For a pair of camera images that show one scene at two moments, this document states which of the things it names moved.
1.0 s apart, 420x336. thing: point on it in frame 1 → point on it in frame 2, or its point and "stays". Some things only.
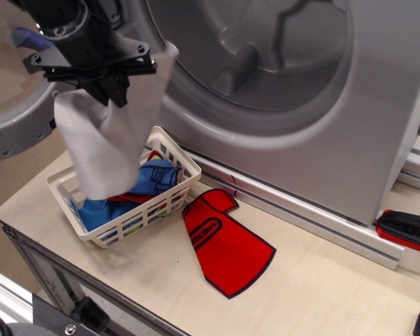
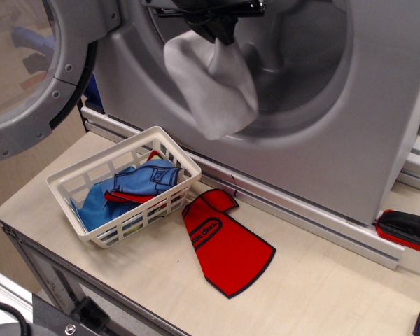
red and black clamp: (411, 230) stays
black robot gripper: (96, 58) → (213, 19)
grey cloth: (106, 145) → (215, 82)
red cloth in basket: (136, 197) stays
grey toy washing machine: (321, 99) stays
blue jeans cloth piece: (155, 176) stays
